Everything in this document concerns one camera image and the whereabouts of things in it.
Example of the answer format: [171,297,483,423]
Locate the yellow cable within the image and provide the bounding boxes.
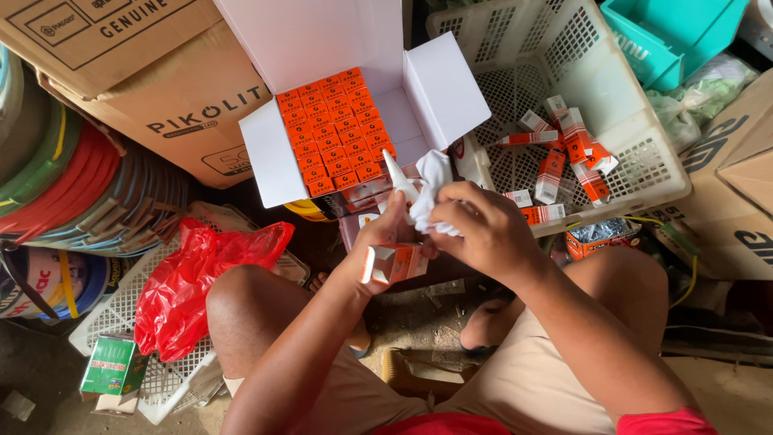
[621,215,699,310]

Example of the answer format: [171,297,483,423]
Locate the large white plastic basket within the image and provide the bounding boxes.
[425,0,693,238]

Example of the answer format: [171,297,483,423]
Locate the green small box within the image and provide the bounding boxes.
[79,335,151,398]

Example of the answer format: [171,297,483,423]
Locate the white glue tube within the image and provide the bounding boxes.
[383,149,422,207]

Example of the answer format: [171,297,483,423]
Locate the person's left hand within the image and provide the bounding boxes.
[347,191,438,297]

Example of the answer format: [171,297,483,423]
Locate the clear plastic bag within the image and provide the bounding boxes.
[645,52,760,153]

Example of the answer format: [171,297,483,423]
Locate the round printed bucket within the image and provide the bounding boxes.
[0,244,124,321]

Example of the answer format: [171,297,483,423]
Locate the wooden stool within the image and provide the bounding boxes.
[380,347,479,404]

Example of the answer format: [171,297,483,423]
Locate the open white carton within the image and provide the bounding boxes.
[211,0,493,210]

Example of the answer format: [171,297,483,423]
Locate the brown carton with black frame print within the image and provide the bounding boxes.
[0,0,225,102]

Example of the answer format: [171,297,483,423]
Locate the rows of orange packets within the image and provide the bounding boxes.
[275,67,397,198]

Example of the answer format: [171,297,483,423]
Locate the brown carton with lamp print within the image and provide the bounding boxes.
[35,20,274,191]

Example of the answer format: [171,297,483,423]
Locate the person's right hand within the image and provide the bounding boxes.
[427,181,546,283]

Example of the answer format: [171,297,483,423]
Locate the pile of orange white cartons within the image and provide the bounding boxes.
[496,95,620,226]

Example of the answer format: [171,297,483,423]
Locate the white cloth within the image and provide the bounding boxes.
[409,150,465,238]

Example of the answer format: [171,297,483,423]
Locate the stack of coloured hose coils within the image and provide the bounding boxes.
[0,45,193,259]

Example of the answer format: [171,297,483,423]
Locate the brown carton with large black letters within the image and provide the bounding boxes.
[637,66,773,282]

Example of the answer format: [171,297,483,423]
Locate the orange white small box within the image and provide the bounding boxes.
[360,242,430,286]

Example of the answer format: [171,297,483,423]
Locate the orange box of screws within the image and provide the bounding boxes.
[564,218,642,262]

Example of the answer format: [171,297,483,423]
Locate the teal plastic crate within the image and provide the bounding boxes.
[599,0,751,93]

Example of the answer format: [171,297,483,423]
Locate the flat white plastic basket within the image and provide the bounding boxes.
[68,201,311,426]

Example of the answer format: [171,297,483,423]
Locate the white packet with red print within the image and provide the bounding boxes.
[452,135,491,189]

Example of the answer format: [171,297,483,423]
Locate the red plastic bag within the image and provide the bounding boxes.
[133,217,296,363]

